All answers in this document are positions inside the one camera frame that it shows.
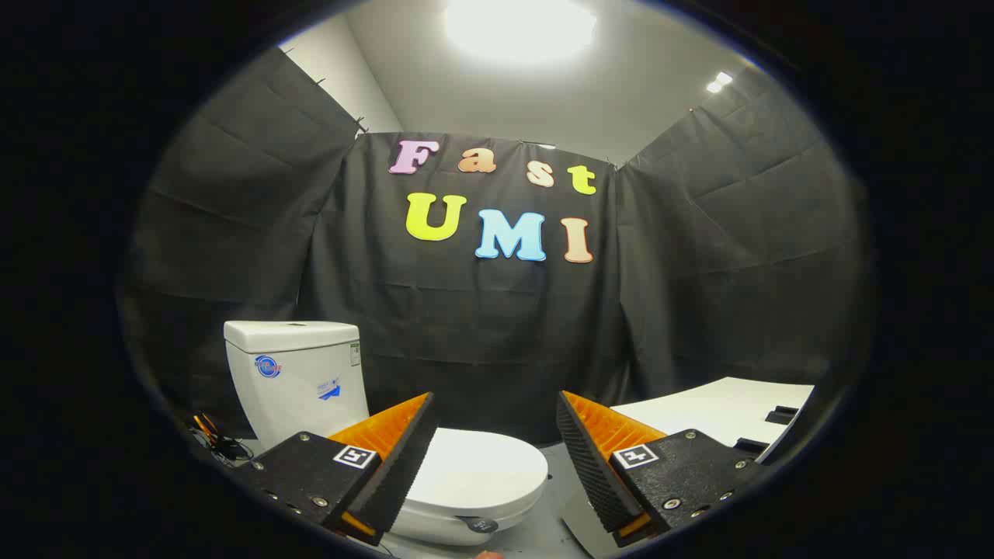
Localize black backdrop cloth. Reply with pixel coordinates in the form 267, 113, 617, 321
124, 47, 864, 447

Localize white drawer cabinet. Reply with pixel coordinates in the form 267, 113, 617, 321
561, 377, 815, 558

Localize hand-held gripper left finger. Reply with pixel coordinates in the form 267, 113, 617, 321
230, 392, 438, 547

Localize white toilet lid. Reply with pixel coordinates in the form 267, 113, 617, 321
402, 427, 549, 535

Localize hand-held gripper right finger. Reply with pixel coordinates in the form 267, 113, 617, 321
556, 391, 770, 548

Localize white toilet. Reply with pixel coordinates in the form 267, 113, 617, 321
224, 321, 549, 546

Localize black cables with orange tool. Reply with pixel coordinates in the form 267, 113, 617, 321
190, 411, 255, 468

